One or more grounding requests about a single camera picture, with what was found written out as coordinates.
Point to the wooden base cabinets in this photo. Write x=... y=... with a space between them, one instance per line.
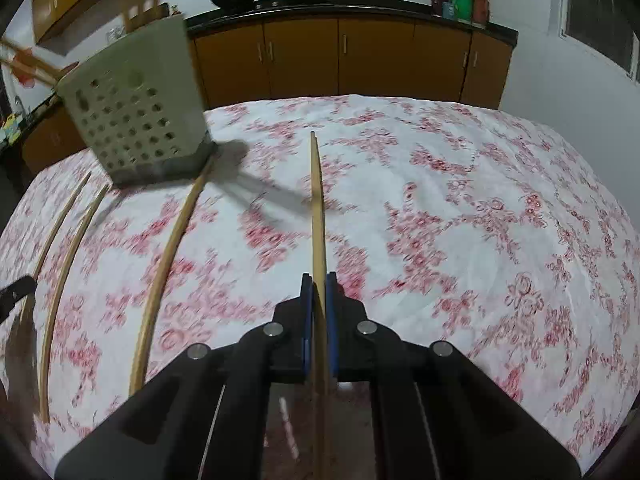
x=300 y=60

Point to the barred window with white frame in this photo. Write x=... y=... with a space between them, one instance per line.
x=600 y=5

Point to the hanging red plastic bag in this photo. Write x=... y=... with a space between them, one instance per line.
x=25 y=55

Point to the yellow dish soap bottle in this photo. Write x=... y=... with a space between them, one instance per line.
x=11 y=129

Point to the floral tablecloth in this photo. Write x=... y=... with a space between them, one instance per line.
x=450 y=210

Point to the black kitchen countertop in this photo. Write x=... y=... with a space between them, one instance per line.
x=350 y=7

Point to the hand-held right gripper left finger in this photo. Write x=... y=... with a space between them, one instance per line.
x=306 y=320

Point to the green carton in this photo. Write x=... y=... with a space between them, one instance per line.
x=461 y=6

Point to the green perforated utensil holder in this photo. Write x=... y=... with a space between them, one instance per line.
x=135 y=105

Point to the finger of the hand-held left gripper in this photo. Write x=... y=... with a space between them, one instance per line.
x=17 y=292

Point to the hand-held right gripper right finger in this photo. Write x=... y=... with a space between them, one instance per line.
x=332 y=320

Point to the small blue box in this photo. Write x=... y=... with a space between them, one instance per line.
x=448 y=11

